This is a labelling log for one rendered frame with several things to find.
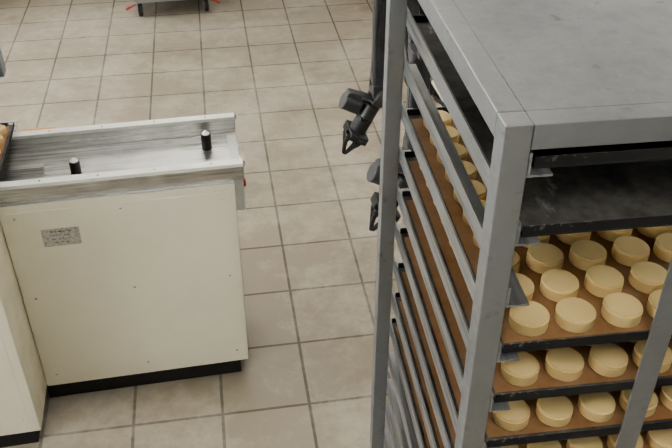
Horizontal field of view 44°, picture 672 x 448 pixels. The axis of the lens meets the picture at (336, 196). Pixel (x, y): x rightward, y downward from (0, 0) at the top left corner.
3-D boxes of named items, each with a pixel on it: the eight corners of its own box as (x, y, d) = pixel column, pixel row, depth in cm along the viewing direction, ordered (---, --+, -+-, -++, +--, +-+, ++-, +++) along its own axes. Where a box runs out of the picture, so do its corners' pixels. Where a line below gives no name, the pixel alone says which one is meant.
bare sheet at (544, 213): (412, 23, 140) (412, 15, 139) (636, 12, 144) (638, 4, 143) (521, 237, 91) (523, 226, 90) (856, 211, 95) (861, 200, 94)
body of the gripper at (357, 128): (349, 139, 268) (360, 120, 265) (343, 123, 276) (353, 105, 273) (366, 145, 270) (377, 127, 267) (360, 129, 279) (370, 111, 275)
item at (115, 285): (49, 404, 286) (-13, 192, 235) (57, 335, 313) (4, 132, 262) (251, 376, 297) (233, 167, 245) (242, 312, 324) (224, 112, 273)
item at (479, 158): (402, 18, 142) (403, 2, 141) (418, 18, 143) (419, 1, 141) (515, 246, 90) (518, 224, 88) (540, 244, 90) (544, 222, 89)
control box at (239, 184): (234, 210, 261) (231, 174, 253) (228, 170, 280) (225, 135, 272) (246, 209, 261) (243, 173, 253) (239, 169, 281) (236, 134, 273)
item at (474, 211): (400, 66, 147) (401, 50, 146) (415, 65, 148) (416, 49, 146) (505, 307, 95) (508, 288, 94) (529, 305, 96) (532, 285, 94)
